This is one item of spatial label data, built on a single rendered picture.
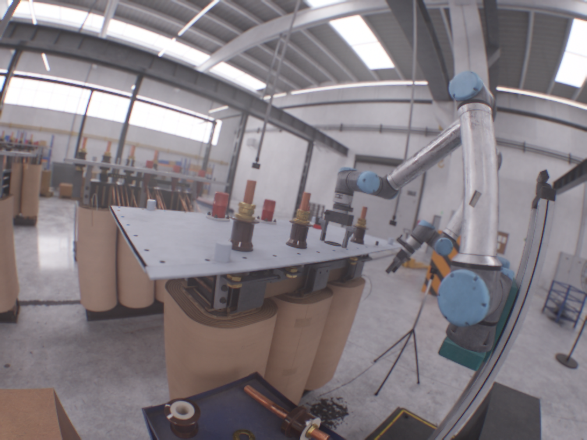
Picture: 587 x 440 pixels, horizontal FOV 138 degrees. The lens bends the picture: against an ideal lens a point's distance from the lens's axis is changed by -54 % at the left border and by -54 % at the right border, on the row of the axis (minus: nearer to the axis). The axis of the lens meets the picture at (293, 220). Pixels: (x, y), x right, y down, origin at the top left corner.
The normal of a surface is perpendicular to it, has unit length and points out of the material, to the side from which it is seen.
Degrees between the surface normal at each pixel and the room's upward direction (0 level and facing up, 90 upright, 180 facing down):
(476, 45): 90
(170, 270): 11
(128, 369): 0
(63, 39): 90
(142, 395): 0
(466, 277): 95
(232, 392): 0
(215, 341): 90
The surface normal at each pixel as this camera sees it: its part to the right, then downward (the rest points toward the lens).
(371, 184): 0.35, 0.17
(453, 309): -0.89, -0.05
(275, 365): -0.08, 0.09
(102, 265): 0.82, 0.22
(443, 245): -0.47, 0.07
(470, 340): -0.59, -0.40
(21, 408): 0.20, -0.97
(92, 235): 0.56, 0.20
